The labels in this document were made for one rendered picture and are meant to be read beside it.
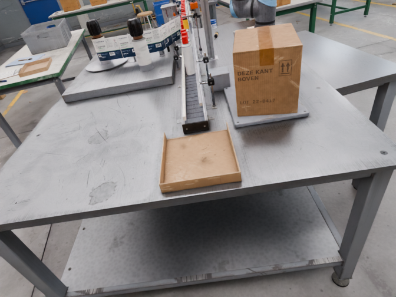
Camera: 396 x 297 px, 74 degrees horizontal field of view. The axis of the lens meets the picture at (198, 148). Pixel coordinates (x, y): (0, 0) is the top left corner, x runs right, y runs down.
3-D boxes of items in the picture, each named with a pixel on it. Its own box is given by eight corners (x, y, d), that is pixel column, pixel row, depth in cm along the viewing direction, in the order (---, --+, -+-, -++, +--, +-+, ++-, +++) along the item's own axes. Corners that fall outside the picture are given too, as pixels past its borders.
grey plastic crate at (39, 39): (41, 43, 336) (32, 25, 322) (72, 35, 341) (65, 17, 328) (31, 55, 288) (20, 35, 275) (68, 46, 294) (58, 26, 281)
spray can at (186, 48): (186, 72, 151) (179, 36, 139) (195, 71, 151) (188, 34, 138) (187, 76, 147) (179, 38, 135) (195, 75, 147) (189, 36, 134)
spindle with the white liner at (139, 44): (141, 67, 172) (126, 18, 154) (154, 65, 171) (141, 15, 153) (139, 72, 165) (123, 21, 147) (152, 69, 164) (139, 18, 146)
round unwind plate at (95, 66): (92, 60, 203) (92, 59, 202) (131, 53, 201) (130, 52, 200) (80, 75, 178) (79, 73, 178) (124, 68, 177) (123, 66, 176)
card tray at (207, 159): (165, 139, 109) (163, 132, 106) (228, 129, 107) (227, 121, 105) (161, 193, 85) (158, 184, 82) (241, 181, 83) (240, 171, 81)
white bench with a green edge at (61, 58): (58, 92, 413) (31, 40, 366) (105, 81, 420) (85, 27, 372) (21, 166, 262) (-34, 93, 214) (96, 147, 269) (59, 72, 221)
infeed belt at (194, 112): (183, 33, 241) (182, 29, 238) (192, 32, 240) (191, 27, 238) (186, 131, 109) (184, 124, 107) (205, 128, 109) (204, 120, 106)
